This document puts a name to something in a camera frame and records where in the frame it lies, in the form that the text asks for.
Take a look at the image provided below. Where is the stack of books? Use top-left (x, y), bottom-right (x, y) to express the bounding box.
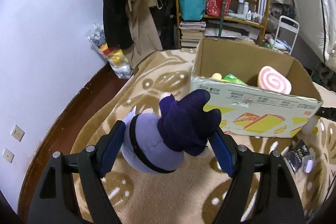
top-left (179, 22), bottom-right (207, 48)

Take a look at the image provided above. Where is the black hanging garment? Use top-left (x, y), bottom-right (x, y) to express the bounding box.
top-left (102, 0), bottom-right (133, 50)

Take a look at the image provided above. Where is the plastic bag of plush toys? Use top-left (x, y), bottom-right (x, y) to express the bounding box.
top-left (87, 24), bottom-right (133, 80)

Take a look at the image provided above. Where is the beige coat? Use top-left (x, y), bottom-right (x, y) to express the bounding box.
top-left (123, 0), bottom-right (162, 69)

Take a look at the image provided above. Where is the pink swirl roll plush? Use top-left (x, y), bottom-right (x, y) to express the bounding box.
top-left (257, 66), bottom-right (291, 94)

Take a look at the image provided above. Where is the wall socket lower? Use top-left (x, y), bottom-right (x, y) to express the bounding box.
top-left (2, 148), bottom-right (14, 163)

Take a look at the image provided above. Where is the white mattress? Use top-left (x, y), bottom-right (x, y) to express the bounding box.
top-left (294, 0), bottom-right (335, 71)

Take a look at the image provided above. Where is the white rolling cart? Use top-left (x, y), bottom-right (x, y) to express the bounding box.
top-left (265, 15), bottom-right (300, 56)

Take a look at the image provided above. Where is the green tissue pack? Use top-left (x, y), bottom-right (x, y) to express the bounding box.
top-left (222, 73), bottom-right (247, 86)

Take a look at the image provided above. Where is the black tissue pack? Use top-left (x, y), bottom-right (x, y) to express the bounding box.
top-left (284, 140), bottom-right (314, 174)

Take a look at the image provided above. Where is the cardboard box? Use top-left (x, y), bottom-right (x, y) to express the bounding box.
top-left (190, 38), bottom-right (323, 138)

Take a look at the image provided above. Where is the yellow plush toy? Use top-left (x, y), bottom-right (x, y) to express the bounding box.
top-left (211, 73), bottom-right (223, 81)

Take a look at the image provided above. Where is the wall socket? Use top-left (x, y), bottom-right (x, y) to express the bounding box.
top-left (2, 148), bottom-right (14, 163)
top-left (11, 125), bottom-right (25, 141)

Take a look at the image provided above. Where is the purple-haired plush doll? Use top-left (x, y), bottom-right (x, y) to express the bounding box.
top-left (121, 89), bottom-right (222, 174)

